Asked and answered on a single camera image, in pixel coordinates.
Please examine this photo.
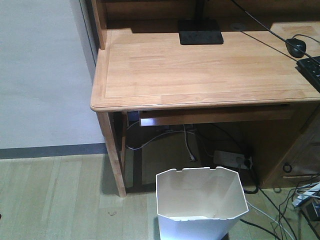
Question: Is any white plastic trash bin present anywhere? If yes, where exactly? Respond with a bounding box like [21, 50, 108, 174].
[156, 167, 249, 240]

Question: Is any light wooden desk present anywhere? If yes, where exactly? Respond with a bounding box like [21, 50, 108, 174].
[90, 0, 320, 197]

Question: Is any white power strip under desk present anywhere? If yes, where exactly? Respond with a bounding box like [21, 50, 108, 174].
[213, 150, 253, 170]

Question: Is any black monitor stand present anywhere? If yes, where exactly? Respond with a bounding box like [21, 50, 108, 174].
[177, 0, 224, 45]

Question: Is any wooden pull-out keyboard tray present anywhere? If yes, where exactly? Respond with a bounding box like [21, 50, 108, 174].
[139, 104, 295, 127]

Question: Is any wooden drawer cabinet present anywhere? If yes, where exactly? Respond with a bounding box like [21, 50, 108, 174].
[260, 106, 320, 189]

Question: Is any black computer mouse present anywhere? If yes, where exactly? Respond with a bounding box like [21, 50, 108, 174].
[285, 38, 307, 58]

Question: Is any black keyboard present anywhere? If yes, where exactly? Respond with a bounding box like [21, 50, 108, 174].
[296, 56, 320, 92]

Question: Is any white power strip at right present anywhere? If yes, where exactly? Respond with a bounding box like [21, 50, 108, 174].
[292, 181, 320, 208]

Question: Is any grey cable under desk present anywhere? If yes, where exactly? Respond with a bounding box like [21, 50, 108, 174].
[125, 120, 198, 151]

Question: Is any white cable under desk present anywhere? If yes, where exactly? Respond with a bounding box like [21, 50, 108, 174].
[183, 124, 197, 161]

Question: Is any black cable across desk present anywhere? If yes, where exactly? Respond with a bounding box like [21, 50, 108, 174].
[231, 0, 320, 60]

